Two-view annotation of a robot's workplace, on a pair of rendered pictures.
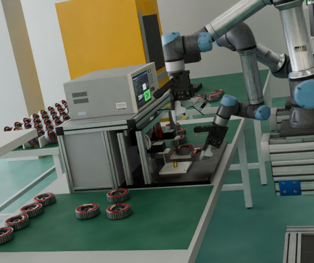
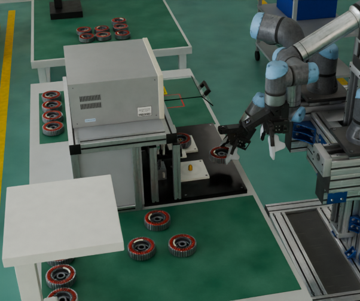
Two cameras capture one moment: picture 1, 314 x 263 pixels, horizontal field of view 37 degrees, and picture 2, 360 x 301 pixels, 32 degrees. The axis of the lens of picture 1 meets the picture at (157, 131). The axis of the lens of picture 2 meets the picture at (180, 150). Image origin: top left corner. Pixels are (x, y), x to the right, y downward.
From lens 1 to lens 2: 144 cm
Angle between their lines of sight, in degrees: 32
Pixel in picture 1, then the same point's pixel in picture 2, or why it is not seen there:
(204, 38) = (314, 73)
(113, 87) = (137, 89)
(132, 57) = not seen: outside the picture
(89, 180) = not seen: hidden behind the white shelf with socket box
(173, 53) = (281, 88)
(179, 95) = (276, 128)
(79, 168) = not seen: hidden behind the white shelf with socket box
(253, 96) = (293, 98)
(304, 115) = not seen: outside the picture
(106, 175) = (128, 193)
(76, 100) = (84, 105)
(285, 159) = (344, 174)
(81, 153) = (99, 172)
